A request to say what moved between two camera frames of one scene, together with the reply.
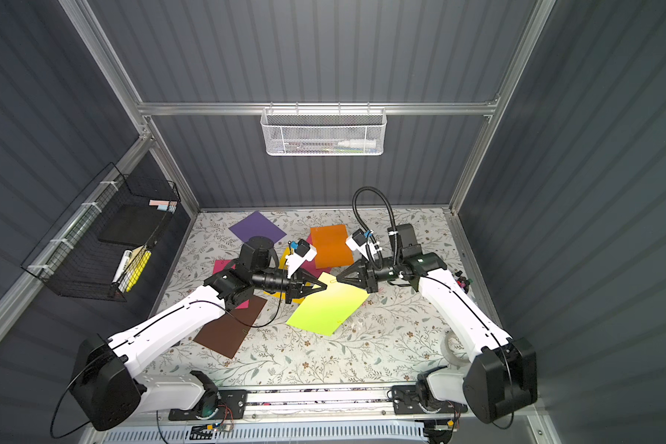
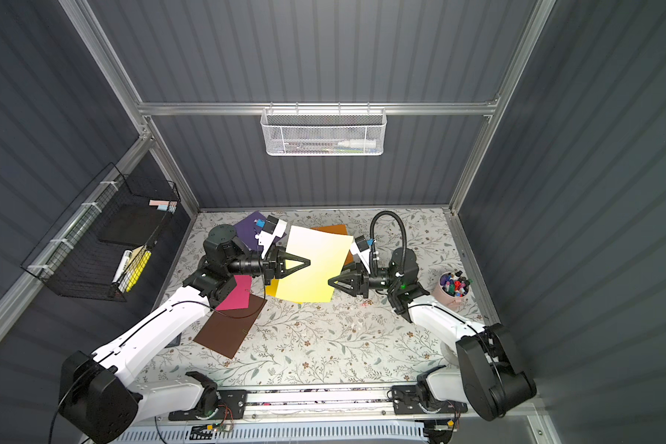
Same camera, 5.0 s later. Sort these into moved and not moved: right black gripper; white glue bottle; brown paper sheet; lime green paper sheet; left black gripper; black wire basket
Moved: left black gripper; lime green paper sheet
Not moved: brown paper sheet; right black gripper; white glue bottle; black wire basket
